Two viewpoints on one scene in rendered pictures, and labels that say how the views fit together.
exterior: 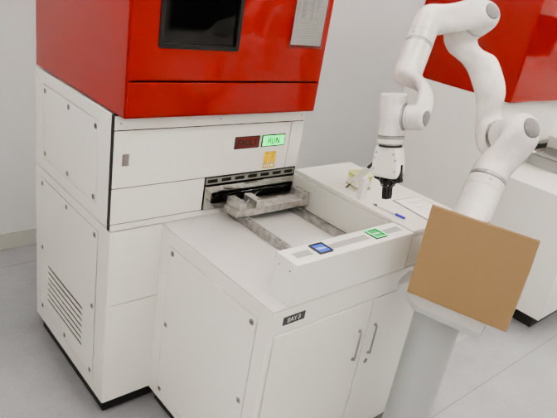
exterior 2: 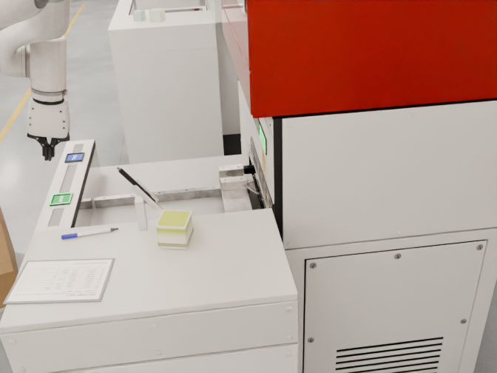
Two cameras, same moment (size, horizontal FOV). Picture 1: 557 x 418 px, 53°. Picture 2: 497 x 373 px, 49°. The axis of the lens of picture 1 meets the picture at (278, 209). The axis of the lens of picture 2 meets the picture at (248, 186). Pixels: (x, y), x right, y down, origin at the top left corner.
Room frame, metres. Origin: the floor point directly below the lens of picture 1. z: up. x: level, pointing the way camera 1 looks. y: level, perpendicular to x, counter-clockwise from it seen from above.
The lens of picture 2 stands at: (2.96, -1.05, 1.75)
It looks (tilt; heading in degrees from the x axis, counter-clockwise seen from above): 30 degrees down; 128
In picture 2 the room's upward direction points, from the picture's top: 2 degrees counter-clockwise
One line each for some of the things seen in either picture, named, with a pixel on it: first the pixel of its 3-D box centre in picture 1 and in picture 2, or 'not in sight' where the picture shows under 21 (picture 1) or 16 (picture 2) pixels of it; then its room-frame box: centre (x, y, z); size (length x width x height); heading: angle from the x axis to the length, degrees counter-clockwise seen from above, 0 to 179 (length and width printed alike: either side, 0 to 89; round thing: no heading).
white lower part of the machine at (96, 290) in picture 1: (157, 266); (346, 264); (2.21, 0.50, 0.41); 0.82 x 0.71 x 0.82; 134
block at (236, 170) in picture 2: (236, 202); (231, 170); (1.94, 0.16, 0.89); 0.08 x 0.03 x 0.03; 44
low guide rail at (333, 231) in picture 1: (324, 226); not in sight; (2.00, -0.19, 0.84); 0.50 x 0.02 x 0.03; 44
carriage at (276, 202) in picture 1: (268, 204); (236, 203); (2.05, 0.04, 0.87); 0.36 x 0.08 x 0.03; 134
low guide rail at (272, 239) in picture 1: (271, 238); (173, 195); (1.81, 0.01, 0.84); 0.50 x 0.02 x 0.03; 44
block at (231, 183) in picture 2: (253, 200); (233, 183); (1.99, 0.10, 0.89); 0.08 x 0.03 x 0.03; 44
